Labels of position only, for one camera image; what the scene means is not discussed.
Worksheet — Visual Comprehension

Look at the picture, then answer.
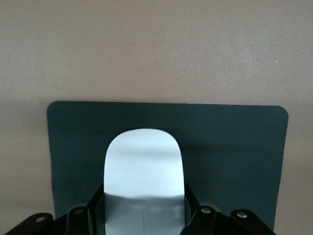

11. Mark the white computer mouse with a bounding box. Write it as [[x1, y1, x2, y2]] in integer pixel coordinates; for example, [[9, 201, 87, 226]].
[[102, 129, 185, 235]]

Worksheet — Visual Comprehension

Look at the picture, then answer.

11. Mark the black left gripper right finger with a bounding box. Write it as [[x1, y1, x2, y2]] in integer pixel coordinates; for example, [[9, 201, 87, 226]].
[[182, 182, 277, 235]]

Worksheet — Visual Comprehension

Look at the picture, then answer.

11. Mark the dark rectangular mouse pad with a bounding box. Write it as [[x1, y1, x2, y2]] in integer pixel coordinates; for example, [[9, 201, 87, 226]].
[[46, 100, 290, 230]]

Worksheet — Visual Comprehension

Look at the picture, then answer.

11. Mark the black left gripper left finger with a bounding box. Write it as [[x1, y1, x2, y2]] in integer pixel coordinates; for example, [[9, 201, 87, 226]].
[[0, 182, 106, 235]]

